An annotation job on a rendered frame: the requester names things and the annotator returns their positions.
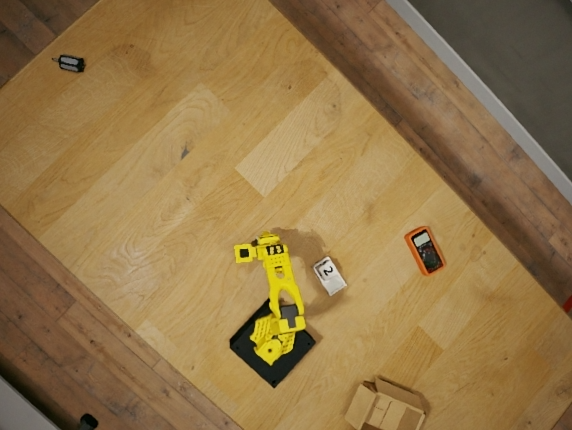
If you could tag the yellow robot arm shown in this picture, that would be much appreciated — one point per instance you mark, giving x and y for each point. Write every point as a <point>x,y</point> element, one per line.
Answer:
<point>276,254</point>

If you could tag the white cube with black number 2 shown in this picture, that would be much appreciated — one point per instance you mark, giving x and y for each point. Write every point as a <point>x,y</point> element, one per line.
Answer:
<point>326,270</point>

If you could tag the orange digital multimeter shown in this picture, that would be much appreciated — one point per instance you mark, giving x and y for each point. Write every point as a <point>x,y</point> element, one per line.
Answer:
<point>425,251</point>

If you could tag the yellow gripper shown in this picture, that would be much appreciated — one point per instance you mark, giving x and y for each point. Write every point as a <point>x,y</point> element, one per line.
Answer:
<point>245,252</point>

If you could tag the white rectangular tray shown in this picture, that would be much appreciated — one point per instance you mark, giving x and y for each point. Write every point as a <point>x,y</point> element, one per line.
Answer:
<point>332,285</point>

